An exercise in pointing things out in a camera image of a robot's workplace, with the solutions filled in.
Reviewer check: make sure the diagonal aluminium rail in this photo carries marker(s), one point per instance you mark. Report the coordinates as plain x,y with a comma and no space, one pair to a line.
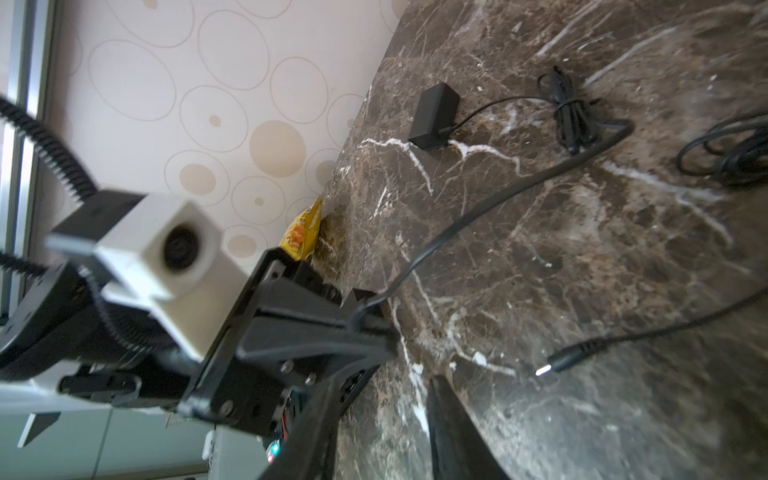
28,31

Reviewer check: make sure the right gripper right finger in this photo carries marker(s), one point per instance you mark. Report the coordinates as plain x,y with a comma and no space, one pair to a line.
458,451

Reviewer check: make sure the black power adapter with cable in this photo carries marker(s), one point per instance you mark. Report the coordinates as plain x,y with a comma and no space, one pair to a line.
584,134

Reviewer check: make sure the far black power adapter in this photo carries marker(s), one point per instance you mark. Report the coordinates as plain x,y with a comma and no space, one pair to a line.
568,357

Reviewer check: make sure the yellow snack bag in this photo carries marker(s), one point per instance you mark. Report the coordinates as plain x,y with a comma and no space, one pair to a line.
300,238

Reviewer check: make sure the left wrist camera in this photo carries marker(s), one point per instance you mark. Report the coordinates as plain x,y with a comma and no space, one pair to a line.
158,253

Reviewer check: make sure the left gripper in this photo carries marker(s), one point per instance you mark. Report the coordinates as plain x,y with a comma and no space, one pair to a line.
286,334

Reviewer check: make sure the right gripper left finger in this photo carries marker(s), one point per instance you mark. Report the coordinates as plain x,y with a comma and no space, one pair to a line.
310,448

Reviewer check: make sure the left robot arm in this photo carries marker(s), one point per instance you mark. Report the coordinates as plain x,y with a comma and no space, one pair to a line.
125,357

